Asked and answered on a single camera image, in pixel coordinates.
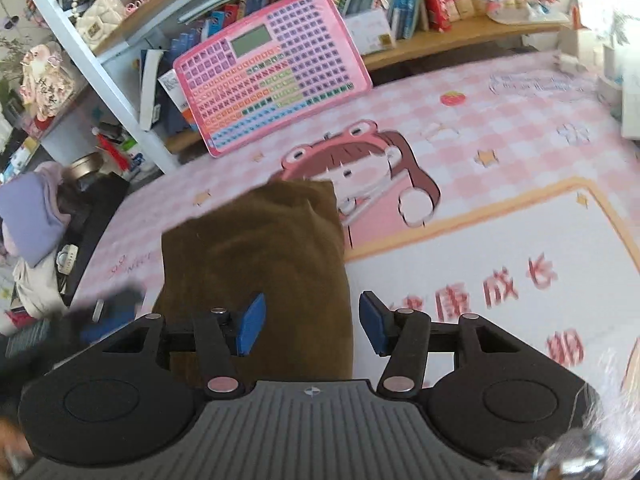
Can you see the white charger plug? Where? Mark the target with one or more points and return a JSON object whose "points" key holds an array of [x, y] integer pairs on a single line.
{"points": [[565, 62]]}

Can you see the purple cloth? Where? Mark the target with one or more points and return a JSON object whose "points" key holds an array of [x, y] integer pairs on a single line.
{"points": [[30, 215]]}

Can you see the white labelled card box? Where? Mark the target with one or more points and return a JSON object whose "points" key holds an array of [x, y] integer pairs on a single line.
{"points": [[370, 32]]}

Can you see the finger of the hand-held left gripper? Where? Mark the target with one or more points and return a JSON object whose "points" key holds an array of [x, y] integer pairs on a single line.
{"points": [[107, 325]]}

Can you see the pale pink cloth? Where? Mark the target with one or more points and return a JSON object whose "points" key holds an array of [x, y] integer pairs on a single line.
{"points": [[52, 172]]}

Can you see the white and wood bookshelf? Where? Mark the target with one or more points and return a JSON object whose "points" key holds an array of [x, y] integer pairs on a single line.
{"points": [[100, 67]]}

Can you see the white leaning book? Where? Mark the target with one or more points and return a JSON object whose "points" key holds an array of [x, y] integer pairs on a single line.
{"points": [[150, 90]]}

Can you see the shiny metal bead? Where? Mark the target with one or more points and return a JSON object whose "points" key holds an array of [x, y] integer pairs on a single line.
{"points": [[570, 457]]}

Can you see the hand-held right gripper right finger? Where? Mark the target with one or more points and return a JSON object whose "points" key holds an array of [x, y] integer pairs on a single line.
{"points": [[375, 322]]}

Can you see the pink scissors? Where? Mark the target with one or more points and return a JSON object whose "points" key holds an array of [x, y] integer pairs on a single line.
{"points": [[135, 6]]}

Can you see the round metal tin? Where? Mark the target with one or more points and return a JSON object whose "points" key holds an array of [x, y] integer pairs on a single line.
{"points": [[87, 165]]}

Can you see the pink toy learning tablet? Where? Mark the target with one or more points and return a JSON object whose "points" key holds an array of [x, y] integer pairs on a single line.
{"points": [[280, 75]]}

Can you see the white quilted handbag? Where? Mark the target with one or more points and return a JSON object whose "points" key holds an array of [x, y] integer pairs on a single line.
{"points": [[100, 22]]}

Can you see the beige cloth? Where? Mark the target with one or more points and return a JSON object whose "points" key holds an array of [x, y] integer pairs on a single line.
{"points": [[35, 290]]}

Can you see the small white device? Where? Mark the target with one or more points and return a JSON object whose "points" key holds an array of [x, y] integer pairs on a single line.
{"points": [[67, 259]]}

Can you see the green plant leaves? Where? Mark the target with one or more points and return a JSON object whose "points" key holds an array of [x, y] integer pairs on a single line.
{"points": [[10, 60]]}

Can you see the row of colourful books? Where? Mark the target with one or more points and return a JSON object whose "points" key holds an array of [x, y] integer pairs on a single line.
{"points": [[410, 0]]}

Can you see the pink checkered cartoon desk mat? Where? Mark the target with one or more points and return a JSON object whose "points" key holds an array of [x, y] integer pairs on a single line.
{"points": [[500, 160]]}

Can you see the black flat case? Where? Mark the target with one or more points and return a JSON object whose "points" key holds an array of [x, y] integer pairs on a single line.
{"points": [[95, 210]]}

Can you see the red tassel ornament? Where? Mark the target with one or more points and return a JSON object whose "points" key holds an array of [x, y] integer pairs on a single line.
{"points": [[112, 146]]}

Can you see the fluffy white fur trim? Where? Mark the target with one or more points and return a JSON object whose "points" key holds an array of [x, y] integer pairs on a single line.
{"points": [[607, 400]]}

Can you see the pink plush doll decoration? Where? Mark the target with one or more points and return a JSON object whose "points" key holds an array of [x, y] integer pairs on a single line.
{"points": [[47, 80]]}

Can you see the white plastic bottle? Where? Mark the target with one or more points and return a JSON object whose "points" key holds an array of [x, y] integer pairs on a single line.
{"points": [[131, 152]]}

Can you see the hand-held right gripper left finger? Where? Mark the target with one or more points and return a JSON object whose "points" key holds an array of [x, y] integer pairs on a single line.
{"points": [[250, 325]]}

